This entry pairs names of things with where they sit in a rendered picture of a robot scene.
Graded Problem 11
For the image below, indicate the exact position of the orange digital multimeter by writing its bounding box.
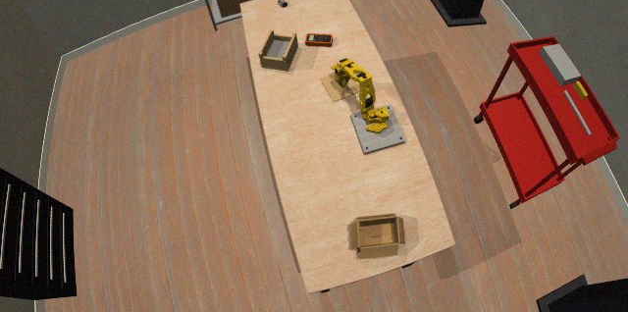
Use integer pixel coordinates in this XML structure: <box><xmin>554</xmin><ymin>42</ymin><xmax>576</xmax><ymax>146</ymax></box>
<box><xmin>305</xmin><ymin>33</ymin><xmax>333</xmax><ymax>47</ymax></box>

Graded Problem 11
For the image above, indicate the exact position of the tan flat mat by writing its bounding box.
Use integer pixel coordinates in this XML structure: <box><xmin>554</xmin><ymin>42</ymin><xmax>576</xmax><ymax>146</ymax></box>
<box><xmin>320</xmin><ymin>74</ymin><xmax>360</xmax><ymax>102</ymax></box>

